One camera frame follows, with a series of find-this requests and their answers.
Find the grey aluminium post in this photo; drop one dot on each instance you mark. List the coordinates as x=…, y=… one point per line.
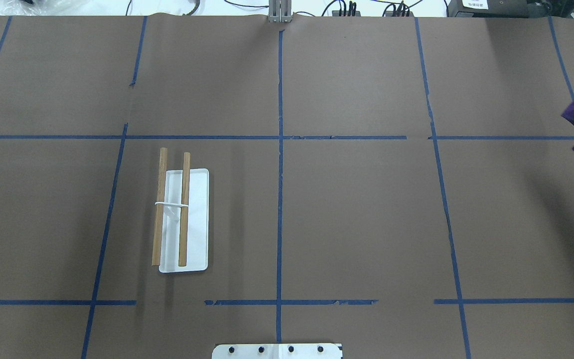
x=280, y=11

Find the black cable hub left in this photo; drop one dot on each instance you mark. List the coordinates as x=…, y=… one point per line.
x=346, y=8

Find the black cable hub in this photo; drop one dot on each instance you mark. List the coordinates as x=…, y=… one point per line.
x=397, y=10
x=346, y=8

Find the white mounting plate with bolts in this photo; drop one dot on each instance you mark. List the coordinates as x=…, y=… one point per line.
x=279, y=351

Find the white towel rack with wooden bars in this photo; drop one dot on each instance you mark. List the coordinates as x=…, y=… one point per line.
x=181, y=224

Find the black device top right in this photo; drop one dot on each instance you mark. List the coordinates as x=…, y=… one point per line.
x=499, y=8

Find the black cable hub right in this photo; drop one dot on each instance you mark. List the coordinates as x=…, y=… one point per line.
x=397, y=10

